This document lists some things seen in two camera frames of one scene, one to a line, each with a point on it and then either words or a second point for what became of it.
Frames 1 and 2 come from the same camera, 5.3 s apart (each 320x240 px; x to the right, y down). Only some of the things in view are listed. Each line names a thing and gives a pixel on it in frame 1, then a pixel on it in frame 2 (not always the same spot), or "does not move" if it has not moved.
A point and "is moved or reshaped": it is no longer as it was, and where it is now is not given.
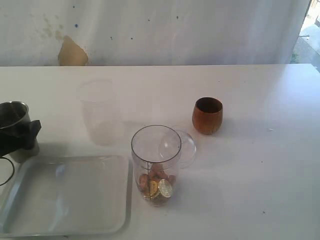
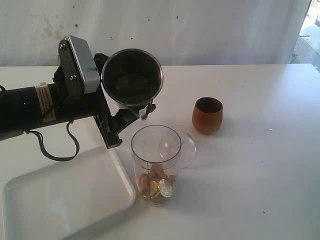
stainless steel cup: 13,114 is moved or reshaped
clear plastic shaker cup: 156,151 does not move
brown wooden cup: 207,115 does not move
